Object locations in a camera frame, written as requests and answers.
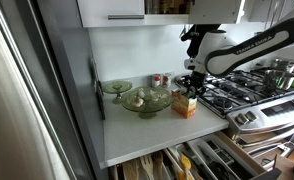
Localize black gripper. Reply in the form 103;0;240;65
185;71;208;99

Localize green packet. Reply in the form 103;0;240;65
183;91;197;100

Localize grey kitchen utensil drawer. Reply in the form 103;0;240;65
108;130;283;180

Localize red white spice jars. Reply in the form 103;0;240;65
161;72;172;88

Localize can with red label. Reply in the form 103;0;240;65
150;73;162;88

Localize large green glass cake stand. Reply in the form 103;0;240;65
121;85;174;120

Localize garlic bulb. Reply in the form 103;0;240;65
135;88;146;99
132;96;144;108

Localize black oven mitt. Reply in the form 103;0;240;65
180;23;221;58

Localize white cutlery tray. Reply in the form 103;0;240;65
186;133;255;180

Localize small green glass cake stand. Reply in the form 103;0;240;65
102;80;134;105

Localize tall steel pot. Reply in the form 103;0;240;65
263;68;294;93

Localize wooden fork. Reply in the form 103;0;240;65
140;153;156;180

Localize stainless steel gas stove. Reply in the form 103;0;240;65
174;58;294;171

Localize knives on magnetic strip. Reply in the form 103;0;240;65
90;56;107;121

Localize wooden spatula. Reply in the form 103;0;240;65
121;159;140;180

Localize small steel ladle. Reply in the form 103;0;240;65
253;0;276;38

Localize large steel ladle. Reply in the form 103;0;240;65
268;0;285;33

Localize white upper cabinet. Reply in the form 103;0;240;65
76;0;246;28

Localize grey tall cabinet panel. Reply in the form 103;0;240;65
36;0;110;180

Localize stainless steel refrigerator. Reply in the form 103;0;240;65
0;0;95;180

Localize yellow handled utensil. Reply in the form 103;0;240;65
179;153;193;180

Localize dark cabinet bar handle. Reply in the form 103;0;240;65
107;14;146;20

